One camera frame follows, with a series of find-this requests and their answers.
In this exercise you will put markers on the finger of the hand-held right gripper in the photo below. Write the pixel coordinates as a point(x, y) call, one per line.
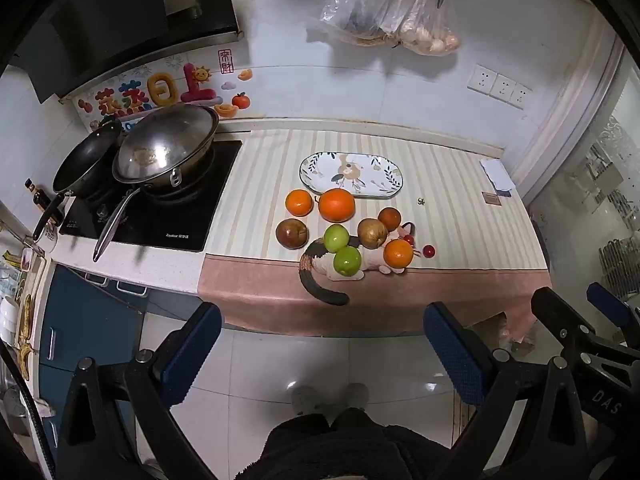
point(607, 305)
point(565, 327)

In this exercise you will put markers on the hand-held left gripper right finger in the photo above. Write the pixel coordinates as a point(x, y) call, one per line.
point(452, 350)

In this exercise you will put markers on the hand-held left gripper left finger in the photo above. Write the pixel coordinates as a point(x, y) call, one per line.
point(192, 350)

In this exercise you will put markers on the medium orange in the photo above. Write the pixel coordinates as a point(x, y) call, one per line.
point(398, 253)

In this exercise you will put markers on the green apple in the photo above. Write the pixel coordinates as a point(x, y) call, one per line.
point(347, 261)
point(335, 237)

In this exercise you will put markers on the brown round pear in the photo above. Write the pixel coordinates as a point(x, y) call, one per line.
point(372, 233)

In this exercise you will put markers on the reddish tangerine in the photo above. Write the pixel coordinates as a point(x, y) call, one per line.
point(390, 217)

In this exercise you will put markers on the dark red apple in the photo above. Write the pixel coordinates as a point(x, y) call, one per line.
point(291, 233)

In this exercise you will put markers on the small orange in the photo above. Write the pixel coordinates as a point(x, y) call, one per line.
point(299, 202)

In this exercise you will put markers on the large orange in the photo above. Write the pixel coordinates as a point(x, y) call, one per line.
point(336, 205)

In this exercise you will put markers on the oval bird print plate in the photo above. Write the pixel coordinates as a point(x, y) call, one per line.
point(320, 170)

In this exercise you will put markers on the red cherry tomato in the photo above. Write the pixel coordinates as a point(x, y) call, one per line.
point(428, 250)
point(409, 240)

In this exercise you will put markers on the person's grey slipper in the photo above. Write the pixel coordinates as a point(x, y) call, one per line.
point(305, 399)
point(356, 394)

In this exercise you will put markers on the blue cabinet door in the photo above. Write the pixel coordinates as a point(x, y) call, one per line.
point(85, 325)

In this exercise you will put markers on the black induction cooktop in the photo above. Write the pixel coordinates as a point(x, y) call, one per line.
point(200, 220)

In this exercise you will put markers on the frosted glass door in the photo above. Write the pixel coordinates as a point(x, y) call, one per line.
point(590, 170)

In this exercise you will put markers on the calico cat plush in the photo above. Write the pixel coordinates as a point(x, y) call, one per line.
point(312, 265)

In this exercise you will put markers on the person's dark fleece legs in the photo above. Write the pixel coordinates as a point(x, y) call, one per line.
point(340, 445)

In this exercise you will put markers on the small brown card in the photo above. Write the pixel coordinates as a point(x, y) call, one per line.
point(492, 198)

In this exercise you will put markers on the white folded paper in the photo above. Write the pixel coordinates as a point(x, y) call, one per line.
point(496, 172)

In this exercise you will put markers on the striped beige table mat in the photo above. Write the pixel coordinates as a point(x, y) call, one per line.
point(260, 185)

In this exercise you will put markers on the dark sauce bottle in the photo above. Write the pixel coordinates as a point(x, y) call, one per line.
point(42, 200)

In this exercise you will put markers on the black frying pan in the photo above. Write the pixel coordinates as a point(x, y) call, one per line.
point(85, 160)

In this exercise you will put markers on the clear plastic bag of eggs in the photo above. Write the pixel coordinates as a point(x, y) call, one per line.
point(430, 30)

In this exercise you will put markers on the black range hood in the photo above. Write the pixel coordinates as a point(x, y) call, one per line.
point(115, 20)

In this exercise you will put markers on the white wall socket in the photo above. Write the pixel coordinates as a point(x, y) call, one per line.
point(521, 96)
point(502, 87)
point(481, 79)

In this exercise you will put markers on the gold ingot wall sticker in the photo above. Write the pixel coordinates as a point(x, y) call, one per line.
point(226, 111)
point(245, 74)

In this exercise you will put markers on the tangerine wall sticker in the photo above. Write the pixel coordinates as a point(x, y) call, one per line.
point(240, 100)

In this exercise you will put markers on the colourful character wall sticker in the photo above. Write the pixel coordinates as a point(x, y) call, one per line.
point(160, 92)

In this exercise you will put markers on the cloud wall sticker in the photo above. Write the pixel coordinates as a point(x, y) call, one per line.
point(228, 84)

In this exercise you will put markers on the red seal wall sticker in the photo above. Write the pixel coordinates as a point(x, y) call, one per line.
point(226, 62)

